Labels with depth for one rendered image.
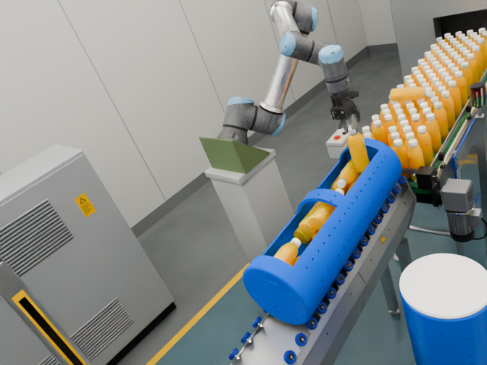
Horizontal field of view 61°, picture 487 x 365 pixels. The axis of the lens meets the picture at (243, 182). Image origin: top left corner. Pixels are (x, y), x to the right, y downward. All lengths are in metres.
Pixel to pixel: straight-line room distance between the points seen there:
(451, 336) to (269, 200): 1.37
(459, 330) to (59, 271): 2.22
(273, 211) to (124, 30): 2.47
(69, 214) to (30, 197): 0.25
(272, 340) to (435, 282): 0.61
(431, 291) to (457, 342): 0.17
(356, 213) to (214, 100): 3.35
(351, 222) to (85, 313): 1.96
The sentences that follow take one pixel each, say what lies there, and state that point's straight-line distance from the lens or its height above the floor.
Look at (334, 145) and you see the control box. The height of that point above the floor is 1.09.
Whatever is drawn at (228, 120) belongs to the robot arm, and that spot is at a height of 1.35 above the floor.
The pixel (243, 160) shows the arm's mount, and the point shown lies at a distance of 2.30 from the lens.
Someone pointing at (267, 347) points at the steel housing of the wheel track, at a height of 0.93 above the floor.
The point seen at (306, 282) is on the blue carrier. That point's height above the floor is 1.16.
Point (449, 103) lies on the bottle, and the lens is 2.59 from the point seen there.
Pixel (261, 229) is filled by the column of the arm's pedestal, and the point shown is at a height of 0.71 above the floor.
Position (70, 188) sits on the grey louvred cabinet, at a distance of 2.75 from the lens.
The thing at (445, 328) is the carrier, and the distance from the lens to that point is 1.50.
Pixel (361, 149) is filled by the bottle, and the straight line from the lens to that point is 1.89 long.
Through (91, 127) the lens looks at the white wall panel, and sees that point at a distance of 4.12.
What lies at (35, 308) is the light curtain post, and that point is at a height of 1.53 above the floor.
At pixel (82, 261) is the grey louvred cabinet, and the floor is 0.84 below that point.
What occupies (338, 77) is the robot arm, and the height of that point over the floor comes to 1.61.
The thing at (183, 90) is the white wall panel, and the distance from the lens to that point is 4.59.
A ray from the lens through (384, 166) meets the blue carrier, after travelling 1.91.
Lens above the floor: 2.18
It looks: 28 degrees down
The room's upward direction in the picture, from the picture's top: 23 degrees counter-clockwise
